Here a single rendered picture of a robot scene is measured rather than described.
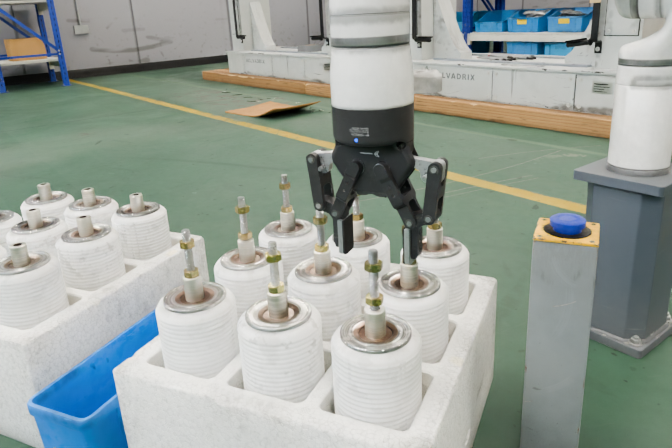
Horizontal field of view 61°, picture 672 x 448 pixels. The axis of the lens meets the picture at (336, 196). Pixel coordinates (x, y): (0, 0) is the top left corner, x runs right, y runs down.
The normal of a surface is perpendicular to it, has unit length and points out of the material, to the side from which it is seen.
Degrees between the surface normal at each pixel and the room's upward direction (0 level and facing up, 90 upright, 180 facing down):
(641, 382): 0
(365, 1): 89
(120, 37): 90
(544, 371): 90
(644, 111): 90
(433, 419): 0
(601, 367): 0
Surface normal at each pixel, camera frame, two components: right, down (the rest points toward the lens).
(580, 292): -0.41, 0.31
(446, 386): -0.05, -0.95
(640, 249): -0.12, 0.32
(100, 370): 0.91, 0.05
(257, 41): -0.79, 0.23
